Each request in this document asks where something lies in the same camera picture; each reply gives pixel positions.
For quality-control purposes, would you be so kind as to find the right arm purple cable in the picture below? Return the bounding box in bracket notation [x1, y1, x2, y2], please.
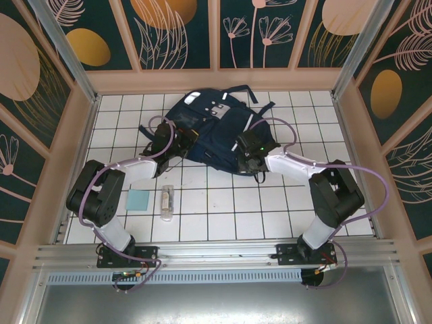
[249, 117, 391, 291]

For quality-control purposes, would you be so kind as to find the aluminium corner post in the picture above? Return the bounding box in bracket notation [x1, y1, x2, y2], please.
[28, 0, 101, 104]
[331, 0, 396, 99]

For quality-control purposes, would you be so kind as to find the small circuit board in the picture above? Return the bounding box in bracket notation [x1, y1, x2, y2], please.
[113, 269, 144, 281]

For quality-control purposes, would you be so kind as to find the clear pencil case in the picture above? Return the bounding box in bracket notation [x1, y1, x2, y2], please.
[160, 184, 176, 223]

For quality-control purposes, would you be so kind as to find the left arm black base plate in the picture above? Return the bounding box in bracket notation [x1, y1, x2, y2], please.
[97, 245, 159, 269]

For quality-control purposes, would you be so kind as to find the yellow power connector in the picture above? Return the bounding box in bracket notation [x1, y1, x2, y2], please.
[315, 261, 338, 275]

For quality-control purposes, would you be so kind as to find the slotted grey cable duct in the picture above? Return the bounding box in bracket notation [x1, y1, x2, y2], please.
[47, 269, 303, 285]

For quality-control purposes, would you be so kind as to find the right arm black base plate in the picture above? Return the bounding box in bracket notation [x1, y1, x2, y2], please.
[275, 242, 338, 267]

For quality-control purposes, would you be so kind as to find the navy blue backpack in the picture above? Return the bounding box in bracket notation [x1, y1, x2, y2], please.
[140, 84, 276, 185]

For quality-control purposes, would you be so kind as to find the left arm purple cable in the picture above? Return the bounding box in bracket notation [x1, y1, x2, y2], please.
[77, 115, 178, 294]

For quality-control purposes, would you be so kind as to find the grey metal sheet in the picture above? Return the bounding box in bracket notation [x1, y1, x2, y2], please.
[20, 266, 419, 324]

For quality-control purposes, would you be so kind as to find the aluminium mounting rail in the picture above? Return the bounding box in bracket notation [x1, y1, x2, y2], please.
[32, 238, 402, 271]

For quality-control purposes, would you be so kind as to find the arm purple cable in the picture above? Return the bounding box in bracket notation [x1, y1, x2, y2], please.
[77, 115, 178, 294]
[249, 117, 391, 291]

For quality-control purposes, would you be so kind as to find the light blue sticky note pad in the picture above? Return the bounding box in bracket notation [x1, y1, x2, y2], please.
[126, 189, 151, 212]

